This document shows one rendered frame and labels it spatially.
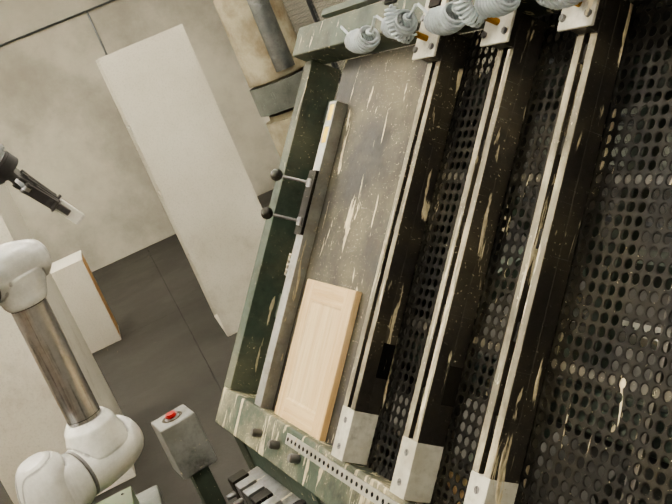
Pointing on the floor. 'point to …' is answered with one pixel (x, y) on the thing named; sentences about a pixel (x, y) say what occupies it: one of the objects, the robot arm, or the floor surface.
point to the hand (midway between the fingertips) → (69, 211)
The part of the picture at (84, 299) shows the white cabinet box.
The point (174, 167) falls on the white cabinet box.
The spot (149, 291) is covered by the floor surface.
